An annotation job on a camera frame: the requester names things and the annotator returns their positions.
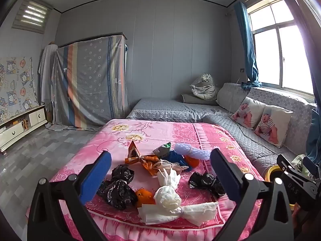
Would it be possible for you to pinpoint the cream tv cabinet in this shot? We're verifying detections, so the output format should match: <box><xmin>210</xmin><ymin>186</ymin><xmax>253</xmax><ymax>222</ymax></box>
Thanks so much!
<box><xmin>0</xmin><ymin>104</ymin><xmax>48</xmax><ymax>153</ymax></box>

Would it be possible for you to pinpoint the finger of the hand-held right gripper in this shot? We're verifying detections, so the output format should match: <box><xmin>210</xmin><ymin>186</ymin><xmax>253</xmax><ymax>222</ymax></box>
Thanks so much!
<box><xmin>276</xmin><ymin>154</ymin><xmax>314</xmax><ymax>181</ymax></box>

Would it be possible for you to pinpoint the orange foil wrapper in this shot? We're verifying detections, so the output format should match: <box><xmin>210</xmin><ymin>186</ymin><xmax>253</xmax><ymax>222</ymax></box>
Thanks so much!
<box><xmin>125</xmin><ymin>141</ymin><xmax>161</xmax><ymax>177</ymax></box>

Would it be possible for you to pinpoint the window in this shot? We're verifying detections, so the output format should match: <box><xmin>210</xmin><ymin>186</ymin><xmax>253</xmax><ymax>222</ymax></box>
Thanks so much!
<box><xmin>247</xmin><ymin>0</ymin><xmax>316</xmax><ymax>98</ymax></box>

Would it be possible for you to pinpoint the white plastic bag bundle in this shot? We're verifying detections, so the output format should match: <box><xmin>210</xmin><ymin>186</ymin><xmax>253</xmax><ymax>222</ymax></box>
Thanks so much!
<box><xmin>153</xmin><ymin>168</ymin><xmax>182</xmax><ymax>214</ymax></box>

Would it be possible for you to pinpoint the black yellow-rimmed trash bin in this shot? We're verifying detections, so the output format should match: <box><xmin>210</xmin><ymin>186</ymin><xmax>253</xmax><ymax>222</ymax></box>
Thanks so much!
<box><xmin>265</xmin><ymin>165</ymin><xmax>296</xmax><ymax>210</ymax></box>

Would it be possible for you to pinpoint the grey pillow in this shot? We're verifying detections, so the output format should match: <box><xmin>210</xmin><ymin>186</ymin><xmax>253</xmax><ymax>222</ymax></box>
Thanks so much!
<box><xmin>181</xmin><ymin>93</ymin><xmax>218</xmax><ymax>106</ymax></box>

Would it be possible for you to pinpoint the grey sofa back cushion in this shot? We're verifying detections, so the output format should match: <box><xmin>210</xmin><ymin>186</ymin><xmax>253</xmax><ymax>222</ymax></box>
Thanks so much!
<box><xmin>217</xmin><ymin>82</ymin><xmax>251</xmax><ymax>111</ymax></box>

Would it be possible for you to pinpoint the purple foam net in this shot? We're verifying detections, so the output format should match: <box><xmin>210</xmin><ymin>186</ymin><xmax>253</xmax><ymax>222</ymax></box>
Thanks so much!
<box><xmin>174</xmin><ymin>143</ymin><xmax>210</xmax><ymax>160</ymax></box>

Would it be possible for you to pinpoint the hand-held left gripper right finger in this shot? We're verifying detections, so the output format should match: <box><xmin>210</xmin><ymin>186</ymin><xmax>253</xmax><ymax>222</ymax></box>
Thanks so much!
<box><xmin>210</xmin><ymin>148</ymin><xmax>294</xmax><ymax>241</ymax></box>

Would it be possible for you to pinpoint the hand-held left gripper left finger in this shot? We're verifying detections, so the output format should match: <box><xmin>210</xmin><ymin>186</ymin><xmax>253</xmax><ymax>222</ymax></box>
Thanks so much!
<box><xmin>26</xmin><ymin>151</ymin><xmax>112</xmax><ymax>241</ymax></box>

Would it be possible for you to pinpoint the small black plastic bag bundle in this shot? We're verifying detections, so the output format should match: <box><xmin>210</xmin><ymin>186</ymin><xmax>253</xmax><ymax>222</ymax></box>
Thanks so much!
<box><xmin>189</xmin><ymin>172</ymin><xmax>226</xmax><ymax>198</ymax></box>

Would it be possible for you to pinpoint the grey quilted sofa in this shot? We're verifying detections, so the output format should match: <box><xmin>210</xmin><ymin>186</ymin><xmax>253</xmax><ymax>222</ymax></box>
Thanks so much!
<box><xmin>202</xmin><ymin>82</ymin><xmax>316</xmax><ymax>179</ymax></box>

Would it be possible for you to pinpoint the white hanging cloth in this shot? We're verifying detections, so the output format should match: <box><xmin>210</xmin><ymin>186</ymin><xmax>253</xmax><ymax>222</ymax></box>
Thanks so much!
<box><xmin>38</xmin><ymin>43</ymin><xmax>59</xmax><ymax>125</ymax></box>

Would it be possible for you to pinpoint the striped sheet covered wardrobe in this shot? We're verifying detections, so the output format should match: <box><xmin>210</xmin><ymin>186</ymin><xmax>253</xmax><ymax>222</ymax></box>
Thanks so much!
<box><xmin>51</xmin><ymin>32</ymin><xmax>131</xmax><ymax>131</ymax></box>

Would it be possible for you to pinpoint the grey lace-edged sofa cover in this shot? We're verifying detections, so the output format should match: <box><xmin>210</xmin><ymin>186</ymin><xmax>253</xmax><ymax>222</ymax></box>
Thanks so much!
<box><xmin>126</xmin><ymin>98</ymin><xmax>220</xmax><ymax>128</ymax></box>

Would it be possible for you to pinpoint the large black plastic bag bundle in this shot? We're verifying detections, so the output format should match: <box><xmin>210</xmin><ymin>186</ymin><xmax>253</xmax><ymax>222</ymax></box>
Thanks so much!
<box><xmin>96</xmin><ymin>164</ymin><xmax>139</xmax><ymax>211</ymax></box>

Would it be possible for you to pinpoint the green silver snack packet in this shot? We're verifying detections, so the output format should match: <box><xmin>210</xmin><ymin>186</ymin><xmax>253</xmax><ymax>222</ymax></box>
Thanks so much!
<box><xmin>152</xmin><ymin>142</ymin><xmax>173</xmax><ymax>156</ymax></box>

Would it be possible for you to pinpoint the blue plastic bag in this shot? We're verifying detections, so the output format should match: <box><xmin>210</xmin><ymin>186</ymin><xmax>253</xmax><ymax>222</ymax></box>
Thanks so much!
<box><xmin>162</xmin><ymin>151</ymin><xmax>189</xmax><ymax>168</ymax></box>

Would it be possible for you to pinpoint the pink floral tablecloth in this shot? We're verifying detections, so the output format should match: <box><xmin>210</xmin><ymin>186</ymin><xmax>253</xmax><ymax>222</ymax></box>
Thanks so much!
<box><xmin>25</xmin><ymin>119</ymin><xmax>266</xmax><ymax>241</ymax></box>

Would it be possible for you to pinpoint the pink grey cloth bundle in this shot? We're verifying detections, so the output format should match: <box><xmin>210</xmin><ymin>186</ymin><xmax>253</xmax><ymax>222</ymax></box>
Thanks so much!
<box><xmin>150</xmin><ymin>160</ymin><xmax>189</xmax><ymax>179</ymax></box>

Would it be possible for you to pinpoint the white tiger plush toy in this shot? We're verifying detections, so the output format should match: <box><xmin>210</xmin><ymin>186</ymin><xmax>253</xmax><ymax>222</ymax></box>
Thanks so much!
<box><xmin>190</xmin><ymin>73</ymin><xmax>218</xmax><ymax>99</ymax></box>

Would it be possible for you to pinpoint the hatted baby print cushion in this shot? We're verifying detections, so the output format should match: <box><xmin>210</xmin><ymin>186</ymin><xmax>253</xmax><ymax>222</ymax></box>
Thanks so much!
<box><xmin>254</xmin><ymin>105</ymin><xmax>294</xmax><ymax>148</ymax></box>

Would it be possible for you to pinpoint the cartoon wall poster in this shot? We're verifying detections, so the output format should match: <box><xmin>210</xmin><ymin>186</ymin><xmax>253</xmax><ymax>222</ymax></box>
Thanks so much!
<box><xmin>0</xmin><ymin>56</ymin><xmax>38</xmax><ymax>123</ymax></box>

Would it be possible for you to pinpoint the blue curtain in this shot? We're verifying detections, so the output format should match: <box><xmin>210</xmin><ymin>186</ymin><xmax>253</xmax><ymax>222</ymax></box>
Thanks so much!
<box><xmin>234</xmin><ymin>1</ymin><xmax>262</xmax><ymax>91</ymax></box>
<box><xmin>272</xmin><ymin>0</ymin><xmax>321</xmax><ymax>166</ymax></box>

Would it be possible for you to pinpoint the white knotted plastic bag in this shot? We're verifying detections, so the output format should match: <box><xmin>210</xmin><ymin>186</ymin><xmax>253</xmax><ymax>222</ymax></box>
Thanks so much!
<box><xmin>137</xmin><ymin>201</ymin><xmax>219</xmax><ymax>227</ymax></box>

